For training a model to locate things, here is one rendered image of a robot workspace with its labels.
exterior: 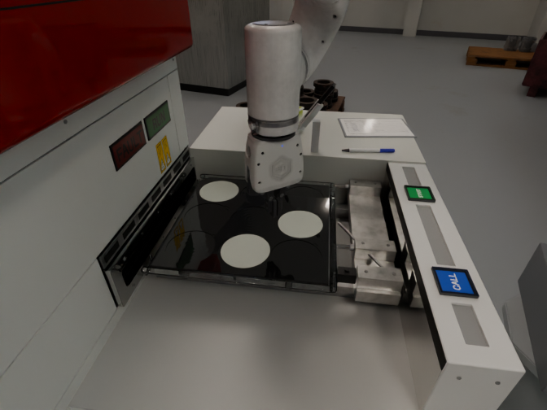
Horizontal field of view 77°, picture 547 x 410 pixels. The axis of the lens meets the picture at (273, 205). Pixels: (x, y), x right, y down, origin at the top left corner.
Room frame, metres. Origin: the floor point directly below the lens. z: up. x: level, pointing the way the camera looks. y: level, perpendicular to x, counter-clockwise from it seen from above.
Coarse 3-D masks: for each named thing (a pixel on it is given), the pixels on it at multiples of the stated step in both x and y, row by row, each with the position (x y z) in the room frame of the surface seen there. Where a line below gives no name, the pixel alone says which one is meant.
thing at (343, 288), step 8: (192, 280) 0.51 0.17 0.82; (200, 280) 0.51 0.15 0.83; (328, 280) 0.48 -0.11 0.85; (264, 288) 0.49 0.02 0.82; (272, 288) 0.48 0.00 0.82; (280, 288) 0.48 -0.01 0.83; (344, 288) 0.46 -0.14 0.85; (352, 288) 0.46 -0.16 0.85; (344, 296) 0.46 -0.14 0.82; (352, 296) 0.46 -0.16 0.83
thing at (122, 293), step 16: (192, 160) 0.84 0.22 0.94; (176, 176) 0.75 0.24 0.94; (192, 176) 0.85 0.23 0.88; (192, 192) 0.81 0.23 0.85; (160, 208) 0.62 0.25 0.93; (176, 208) 0.70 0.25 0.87; (144, 224) 0.55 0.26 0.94; (128, 240) 0.50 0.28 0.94; (160, 240) 0.59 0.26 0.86; (128, 256) 0.47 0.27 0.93; (144, 256) 0.53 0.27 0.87; (112, 272) 0.42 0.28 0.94; (112, 288) 0.42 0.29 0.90; (128, 288) 0.44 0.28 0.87
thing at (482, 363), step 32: (416, 224) 0.53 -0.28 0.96; (448, 224) 0.53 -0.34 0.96; (416, 256) 0.44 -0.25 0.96; (448, 256) 0.44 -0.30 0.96; (480, 288) 0.36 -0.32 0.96; (448, 320) 0.31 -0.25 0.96; (480, 320) 0.31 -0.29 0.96; (448, 352) 0.26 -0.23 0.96; (480, 352) 0.26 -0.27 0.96; (512, 352) 0.26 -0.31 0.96; (448, 384) 0.24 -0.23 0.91; (480, 384) 0.23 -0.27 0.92; (512, 384) 0.23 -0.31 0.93
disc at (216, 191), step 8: (208, 184) 0.78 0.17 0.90; (216, 184) 0.78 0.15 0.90; (224, 184) 0.78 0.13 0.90; (232, 184) 0.78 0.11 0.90; (200, 192) 0.74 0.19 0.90; (208, 192) 0.74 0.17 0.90; (216, 192) 0.74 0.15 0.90; (224, 192) 0.74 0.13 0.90; (232, 192) 0.74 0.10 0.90; (208, 200) 0.70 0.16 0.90; (216, 200) 0.70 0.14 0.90; (224, 200) 0.70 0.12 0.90
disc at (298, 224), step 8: (288, 216) 0.63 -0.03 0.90; (296, 216) 0.63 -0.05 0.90; (304, 216) 0.63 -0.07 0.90; (312, 216) 0.63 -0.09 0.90; (280, 224) 0.60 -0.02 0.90; (288, 224) 0.60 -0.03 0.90; (296, 224) 0.60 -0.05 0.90; (304, 224) 0.60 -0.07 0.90; (312, 224) 0.60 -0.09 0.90; (320, 224) 0.60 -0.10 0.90; (288, 232) 0.58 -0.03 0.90; (296, 232) 0.58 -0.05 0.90; (304, 232) 0.58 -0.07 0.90; (312, 232) 0.58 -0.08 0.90
